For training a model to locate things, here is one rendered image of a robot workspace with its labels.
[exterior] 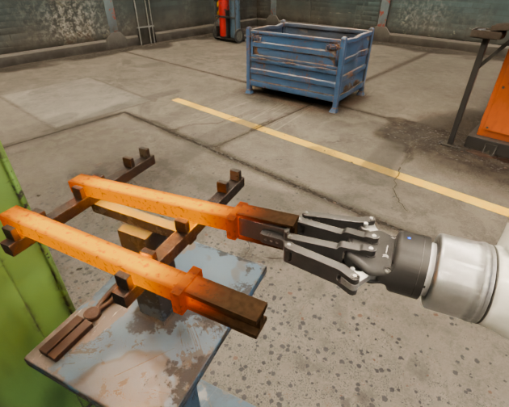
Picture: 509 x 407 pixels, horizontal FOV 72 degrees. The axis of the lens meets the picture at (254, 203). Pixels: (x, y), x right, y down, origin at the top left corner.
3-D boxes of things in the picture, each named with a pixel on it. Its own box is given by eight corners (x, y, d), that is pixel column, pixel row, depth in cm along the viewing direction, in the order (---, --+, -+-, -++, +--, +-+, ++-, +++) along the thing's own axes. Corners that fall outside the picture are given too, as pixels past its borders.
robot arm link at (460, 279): (465, 283, 45) (416, 270, 47) (491, 228, 40) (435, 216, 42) (469, 341, 38) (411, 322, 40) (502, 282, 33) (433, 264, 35)
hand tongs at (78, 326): (217, 192, 107) (217, 189, 106) (229, 195, 105) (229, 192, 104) (39, 353, 63) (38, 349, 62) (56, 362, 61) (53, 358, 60)
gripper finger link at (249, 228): (288, 244, 47) (286, 247, 47) (241, 232, 50) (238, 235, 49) (288, 226, 45) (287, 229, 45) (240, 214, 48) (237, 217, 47)
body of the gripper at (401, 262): (416, 316, 40) (335, 291, 43) (419, 268, 46) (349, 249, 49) (434, 269, 36) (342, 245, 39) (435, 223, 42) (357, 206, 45)
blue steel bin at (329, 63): (365, 94, 415) (377, 27, 374) (335, 113, 362) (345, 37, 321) (280, 78, 473) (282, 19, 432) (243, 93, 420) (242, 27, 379)
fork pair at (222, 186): (241, 178, 64) (241, 169, 63) (226, 194, 60) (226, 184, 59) (143, 154, 72) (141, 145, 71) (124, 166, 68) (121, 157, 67)
